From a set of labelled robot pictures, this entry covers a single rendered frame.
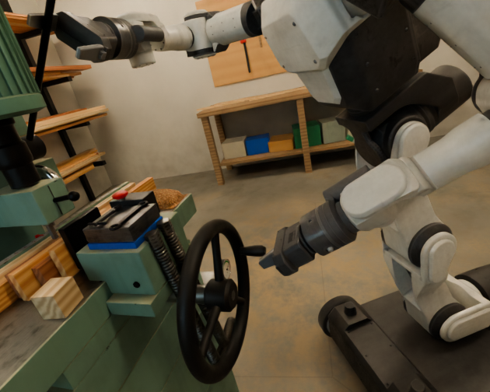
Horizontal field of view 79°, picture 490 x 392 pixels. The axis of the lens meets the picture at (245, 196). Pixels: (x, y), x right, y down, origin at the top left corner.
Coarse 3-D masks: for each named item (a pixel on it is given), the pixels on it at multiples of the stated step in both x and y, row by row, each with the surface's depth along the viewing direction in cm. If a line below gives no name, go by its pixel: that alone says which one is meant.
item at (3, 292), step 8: (144, 184) 89; (152, 184) 93; (128, 192) 84; (104, 208) 75; (0, 288) 51; (8, 288) 52; (0, 296) 50; (8, 296) 52; (16, 296) 53; (0, 304) 50; (8, 304) 51; (0, 312) 50
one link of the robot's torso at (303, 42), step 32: (288, 0) 53; (320, 0) 49; (288, 32) 58; (320, 32) 52; (352, 32) 52; (384, 32) 54; (416, 32) 58; (288, 64) 68; (320, 64) 56; (352, 64) 56; (384, 64) 58; (416, 64) 61; (320, 96) 69; (352, 96) 61; (384, 96) 63
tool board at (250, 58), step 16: (208, 0) 324; (224, 0) 322; (240, 0) 320; (240, 48) 340; (256, 48) 338; (224, 64) 349; (240, 64) 347; (256, 64) 344; (272, 64) 342; (224, 80) 357; (240, 80) 354
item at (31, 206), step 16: (0, 192) 57; (16, 192) 54; (32, 192) 53; (48, 192) 56; (64, 192) 59; (0, 208) 57; (16, 208) 56; (32, 208) 54; (48, 208) 56; (64, 208) 59; (0, 224) 59; (16, 224) 58; (32, 224) 56; (48, 224) 56
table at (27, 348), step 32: (96, 288) 51; (0, 320) 48; (32, 320) 47; (64, 320) 45; (96, 320) 50; (0, 352) 42; (32, 352) 40; (64, 352) 44; (0, 384) 37; (32, 384) 39
